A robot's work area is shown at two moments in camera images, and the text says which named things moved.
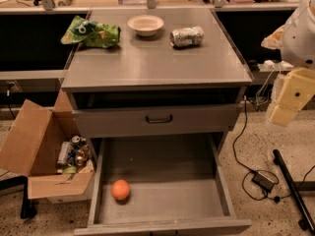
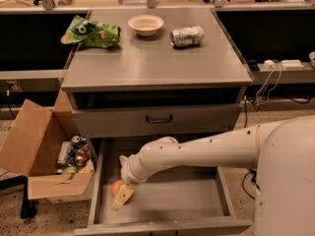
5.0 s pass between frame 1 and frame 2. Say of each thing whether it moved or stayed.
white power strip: stayed
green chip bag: stayed
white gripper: moved
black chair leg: stayed
